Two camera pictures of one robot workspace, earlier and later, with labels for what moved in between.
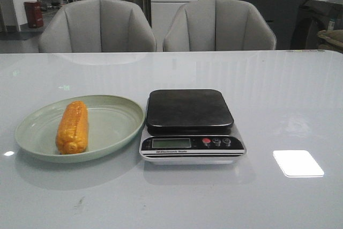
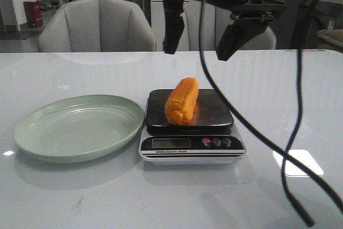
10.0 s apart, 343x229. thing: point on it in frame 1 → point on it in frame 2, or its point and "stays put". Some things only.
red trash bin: x=34 y=11 stays put
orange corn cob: x=72 y=134 → x=181 y=102
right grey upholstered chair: x=217 y=23 stays put
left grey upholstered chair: x=97 y=24 stays put
